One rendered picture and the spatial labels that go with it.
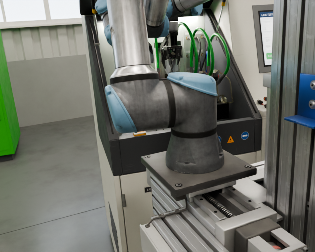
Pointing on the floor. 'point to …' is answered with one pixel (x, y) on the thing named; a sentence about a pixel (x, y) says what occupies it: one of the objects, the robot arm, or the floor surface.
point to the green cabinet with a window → (1, 100)
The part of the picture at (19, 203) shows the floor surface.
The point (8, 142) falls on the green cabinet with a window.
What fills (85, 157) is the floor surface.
